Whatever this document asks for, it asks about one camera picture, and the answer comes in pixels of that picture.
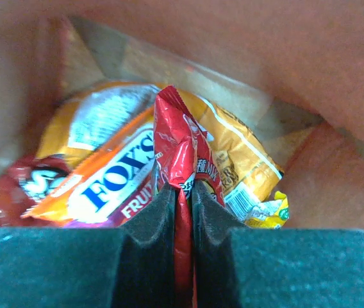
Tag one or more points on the red paper bag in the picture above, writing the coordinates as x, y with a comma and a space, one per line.
309, 53

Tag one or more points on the small yellow packet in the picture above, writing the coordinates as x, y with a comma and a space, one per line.
271, 214

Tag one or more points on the orange Fox's candy bag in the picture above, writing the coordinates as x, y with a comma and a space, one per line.
105, 180

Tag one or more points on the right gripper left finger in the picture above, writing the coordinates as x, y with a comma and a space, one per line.
129, 266

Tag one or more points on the red snack packet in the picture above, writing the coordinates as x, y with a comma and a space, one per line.
183, 156

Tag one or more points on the orange yellow snack bag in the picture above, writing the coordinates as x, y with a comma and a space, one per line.
90, 118

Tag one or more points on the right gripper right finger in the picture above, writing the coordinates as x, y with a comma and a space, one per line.
239, 266

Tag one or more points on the red Skittles packet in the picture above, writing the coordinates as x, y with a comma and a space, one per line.
26, 183

